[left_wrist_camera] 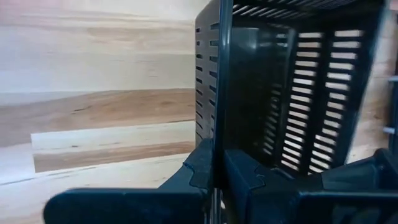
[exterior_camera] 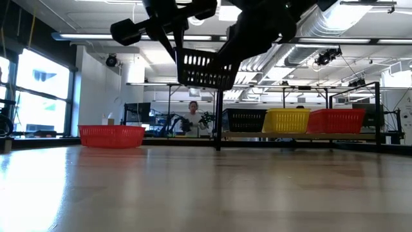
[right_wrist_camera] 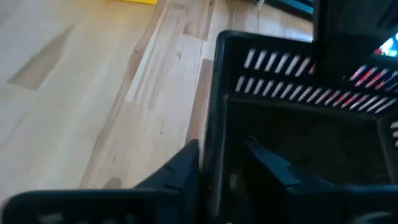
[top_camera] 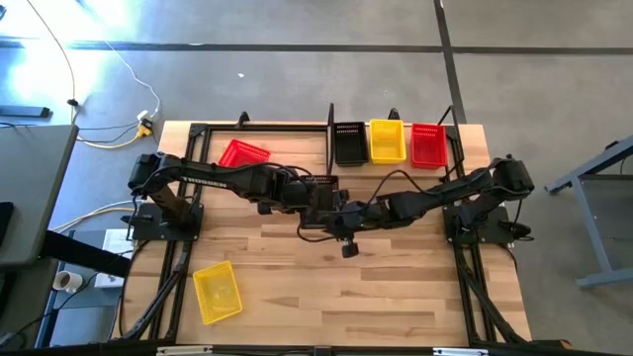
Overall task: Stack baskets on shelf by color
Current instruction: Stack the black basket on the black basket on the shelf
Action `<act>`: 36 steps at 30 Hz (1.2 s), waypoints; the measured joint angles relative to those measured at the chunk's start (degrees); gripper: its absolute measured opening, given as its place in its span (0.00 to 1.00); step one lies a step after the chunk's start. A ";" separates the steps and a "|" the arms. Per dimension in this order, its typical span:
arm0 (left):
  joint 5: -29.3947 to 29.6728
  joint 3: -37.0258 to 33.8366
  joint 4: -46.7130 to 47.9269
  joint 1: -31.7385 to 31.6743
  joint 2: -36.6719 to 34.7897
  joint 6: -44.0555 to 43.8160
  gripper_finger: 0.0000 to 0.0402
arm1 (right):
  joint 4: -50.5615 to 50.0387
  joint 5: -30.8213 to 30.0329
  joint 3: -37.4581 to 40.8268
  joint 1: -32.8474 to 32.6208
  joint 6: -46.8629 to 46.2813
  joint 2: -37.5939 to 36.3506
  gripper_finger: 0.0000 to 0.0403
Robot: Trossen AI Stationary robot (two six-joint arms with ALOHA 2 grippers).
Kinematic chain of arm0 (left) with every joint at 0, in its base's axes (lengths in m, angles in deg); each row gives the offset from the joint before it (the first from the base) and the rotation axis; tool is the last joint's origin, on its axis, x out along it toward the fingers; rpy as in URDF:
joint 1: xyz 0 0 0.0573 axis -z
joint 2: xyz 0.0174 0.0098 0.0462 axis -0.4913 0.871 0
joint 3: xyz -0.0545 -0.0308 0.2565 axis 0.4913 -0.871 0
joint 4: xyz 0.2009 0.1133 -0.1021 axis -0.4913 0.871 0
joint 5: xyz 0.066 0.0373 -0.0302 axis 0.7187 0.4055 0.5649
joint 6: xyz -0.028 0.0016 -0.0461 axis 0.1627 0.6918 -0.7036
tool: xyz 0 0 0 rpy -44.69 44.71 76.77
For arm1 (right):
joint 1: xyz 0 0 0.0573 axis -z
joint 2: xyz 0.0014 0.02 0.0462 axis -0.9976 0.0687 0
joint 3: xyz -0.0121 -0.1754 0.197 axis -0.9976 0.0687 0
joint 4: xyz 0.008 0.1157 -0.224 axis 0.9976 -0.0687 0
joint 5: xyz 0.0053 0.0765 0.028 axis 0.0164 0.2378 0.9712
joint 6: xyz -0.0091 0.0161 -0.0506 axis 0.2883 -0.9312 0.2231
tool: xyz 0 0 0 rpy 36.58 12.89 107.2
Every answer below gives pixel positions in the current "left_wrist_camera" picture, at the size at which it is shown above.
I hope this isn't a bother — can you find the black plastic slotted basket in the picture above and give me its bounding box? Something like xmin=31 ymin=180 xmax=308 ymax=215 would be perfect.
xmin=194 ymin=0 xmax=391 ymax=190

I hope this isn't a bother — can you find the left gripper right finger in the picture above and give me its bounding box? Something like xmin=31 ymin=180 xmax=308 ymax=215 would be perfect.
xmin=223 ymin=147 xmax=398 ymax=224

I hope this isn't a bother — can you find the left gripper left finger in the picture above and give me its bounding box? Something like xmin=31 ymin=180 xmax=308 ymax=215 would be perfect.
xmin=43 ymin=138 xmax=216 ymax=224

